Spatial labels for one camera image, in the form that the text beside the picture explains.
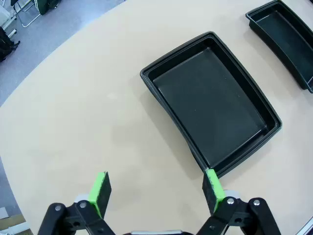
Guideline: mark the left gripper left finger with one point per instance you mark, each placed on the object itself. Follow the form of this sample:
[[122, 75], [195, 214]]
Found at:
[[102, 193]]

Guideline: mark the black ESD tray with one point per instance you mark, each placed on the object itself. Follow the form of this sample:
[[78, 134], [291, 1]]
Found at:
[[207, 102], [281, 36]]

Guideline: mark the black backpack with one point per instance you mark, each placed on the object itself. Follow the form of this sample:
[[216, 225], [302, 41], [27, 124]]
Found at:
[[6, 46]]

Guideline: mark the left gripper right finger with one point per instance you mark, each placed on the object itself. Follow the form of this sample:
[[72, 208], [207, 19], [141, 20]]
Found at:
[[210, 193]]

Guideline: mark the dark green striped jacket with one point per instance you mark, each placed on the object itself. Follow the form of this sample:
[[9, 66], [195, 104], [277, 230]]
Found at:
[[46, 6]]

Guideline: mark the small white side table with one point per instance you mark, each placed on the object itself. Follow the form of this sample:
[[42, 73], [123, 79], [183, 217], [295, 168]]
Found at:
[[7, 17]]

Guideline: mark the black folding chair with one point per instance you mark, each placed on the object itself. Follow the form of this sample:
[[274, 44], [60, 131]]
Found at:
[[17, 7]]

